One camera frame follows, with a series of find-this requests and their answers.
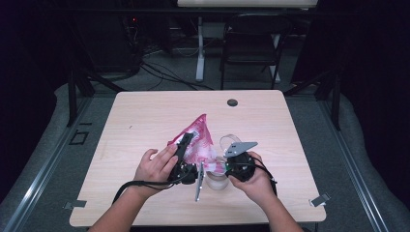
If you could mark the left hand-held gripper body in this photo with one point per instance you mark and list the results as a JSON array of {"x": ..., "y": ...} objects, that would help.
[{"x": 185, "y": 172}]

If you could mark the person's right hand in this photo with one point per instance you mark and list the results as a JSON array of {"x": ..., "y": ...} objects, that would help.
[{"x": 257, "y": 185}]

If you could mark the metal floor rail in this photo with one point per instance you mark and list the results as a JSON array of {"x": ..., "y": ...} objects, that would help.
[
  {"x": 42, "y": 180},
  {"x": 354, "y": 174}
]

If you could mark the white desk leg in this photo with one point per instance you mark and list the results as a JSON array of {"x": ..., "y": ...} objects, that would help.
[{"x": 200, "y": 54}]

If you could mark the person's left hand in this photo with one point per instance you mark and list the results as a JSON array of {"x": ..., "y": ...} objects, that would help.
[{"x": 154, "y": 174}]

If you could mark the grey table edge clip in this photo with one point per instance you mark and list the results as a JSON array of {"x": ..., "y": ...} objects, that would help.
[
  {"x": 75, "y": 204},
  {"x": 320, "y": 199}
]

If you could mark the red and white plastic bag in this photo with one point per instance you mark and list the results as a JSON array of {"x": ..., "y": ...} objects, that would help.
[{"x": 201, "y": 141}]

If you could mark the clear jar with hinged lid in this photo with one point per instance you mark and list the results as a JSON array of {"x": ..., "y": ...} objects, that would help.
[{"x": 216, "y": 182}]

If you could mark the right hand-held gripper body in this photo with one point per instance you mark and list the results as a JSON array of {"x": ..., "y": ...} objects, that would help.
[{"x": 240, "y": 167}]

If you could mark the black metal stand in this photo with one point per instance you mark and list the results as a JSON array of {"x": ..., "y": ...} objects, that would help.
[
  {"x": 335, "y": 100},
  {"x": 72, "y": 96}
]

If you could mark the black folding chair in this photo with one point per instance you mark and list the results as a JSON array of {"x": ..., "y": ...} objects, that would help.
[{"x": 254, "y": 48}]

